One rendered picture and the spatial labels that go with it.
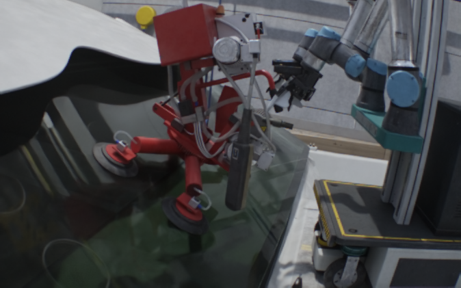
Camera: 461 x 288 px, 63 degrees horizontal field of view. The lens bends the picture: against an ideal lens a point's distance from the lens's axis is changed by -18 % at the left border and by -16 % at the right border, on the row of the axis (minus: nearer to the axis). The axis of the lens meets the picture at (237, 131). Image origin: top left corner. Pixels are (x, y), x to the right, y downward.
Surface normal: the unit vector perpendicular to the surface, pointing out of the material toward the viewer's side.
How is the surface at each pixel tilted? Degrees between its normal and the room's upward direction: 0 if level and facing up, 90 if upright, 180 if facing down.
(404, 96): 97
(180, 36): 90
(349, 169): 90
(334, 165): 90
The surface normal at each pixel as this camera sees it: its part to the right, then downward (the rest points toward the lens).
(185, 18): -0.24, 0.18
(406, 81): -0.45, 0.26
